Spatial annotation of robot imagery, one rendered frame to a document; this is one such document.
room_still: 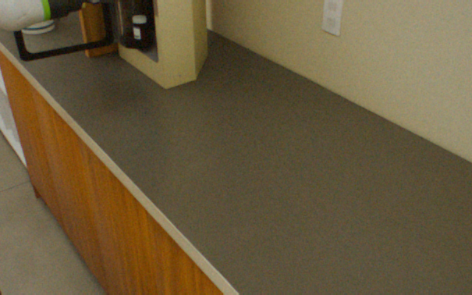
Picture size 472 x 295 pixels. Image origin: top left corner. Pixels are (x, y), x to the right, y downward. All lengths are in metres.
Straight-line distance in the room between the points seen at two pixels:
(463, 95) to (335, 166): 0.36
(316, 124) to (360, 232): 0.43
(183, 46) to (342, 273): 0.88
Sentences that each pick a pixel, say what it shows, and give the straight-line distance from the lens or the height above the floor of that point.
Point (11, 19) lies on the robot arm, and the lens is 1.48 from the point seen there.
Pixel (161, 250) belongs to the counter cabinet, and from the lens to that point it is 1.30.
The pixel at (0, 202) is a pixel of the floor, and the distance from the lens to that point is 2.87.
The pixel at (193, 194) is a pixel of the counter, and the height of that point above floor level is 0.94.
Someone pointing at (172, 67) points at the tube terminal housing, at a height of 1.01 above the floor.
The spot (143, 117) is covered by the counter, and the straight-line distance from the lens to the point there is 1.46.
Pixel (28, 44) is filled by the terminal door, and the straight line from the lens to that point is 1.76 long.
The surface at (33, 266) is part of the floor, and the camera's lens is 2.46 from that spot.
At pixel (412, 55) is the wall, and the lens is 1.42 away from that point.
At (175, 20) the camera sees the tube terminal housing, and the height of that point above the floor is 1.15.
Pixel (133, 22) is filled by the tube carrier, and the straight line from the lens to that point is 1.62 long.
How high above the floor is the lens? 1.65
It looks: 33 degrees down
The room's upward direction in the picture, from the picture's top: straight up
